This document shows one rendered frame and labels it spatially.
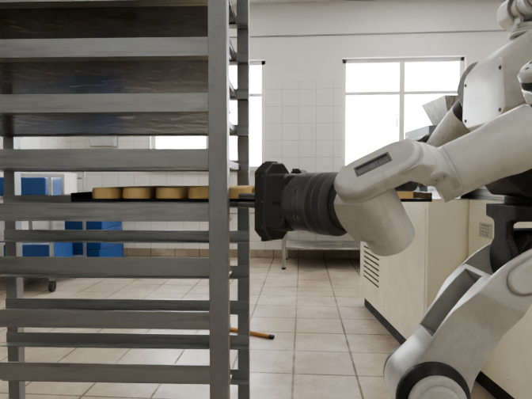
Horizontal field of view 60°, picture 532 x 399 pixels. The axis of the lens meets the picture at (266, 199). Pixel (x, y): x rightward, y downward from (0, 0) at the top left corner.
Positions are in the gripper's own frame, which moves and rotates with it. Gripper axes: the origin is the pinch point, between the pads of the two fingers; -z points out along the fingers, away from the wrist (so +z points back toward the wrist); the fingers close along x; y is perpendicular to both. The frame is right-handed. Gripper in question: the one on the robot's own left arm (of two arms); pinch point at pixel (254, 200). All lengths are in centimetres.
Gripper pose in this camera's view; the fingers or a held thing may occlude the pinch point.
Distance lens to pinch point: 75.7
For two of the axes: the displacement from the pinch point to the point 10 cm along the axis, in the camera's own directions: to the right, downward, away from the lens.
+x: 0.0, -10.0, -0.4
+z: 6.8, 0.3, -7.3
